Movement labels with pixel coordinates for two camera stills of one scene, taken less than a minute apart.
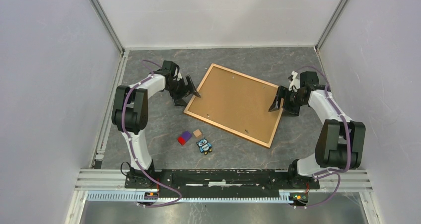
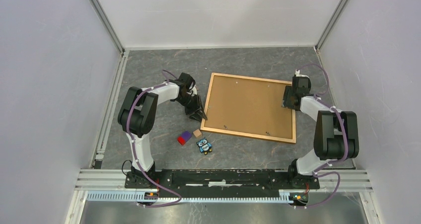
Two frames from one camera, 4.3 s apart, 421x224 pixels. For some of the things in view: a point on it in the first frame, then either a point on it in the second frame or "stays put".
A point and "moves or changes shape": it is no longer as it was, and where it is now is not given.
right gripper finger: (280, 93) to (285, 101)
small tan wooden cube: (197, 132) stays put
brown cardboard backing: (237, 102) moves or changes shape
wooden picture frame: (238, 103) to (293, 140)
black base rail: (216, 181) stays put
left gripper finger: (179, 102) to (196, 116)
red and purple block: (184, 137) stays put
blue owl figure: (204, 146) stays put
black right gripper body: (293, 100) stays put
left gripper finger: (190, 87) to (200, 105)
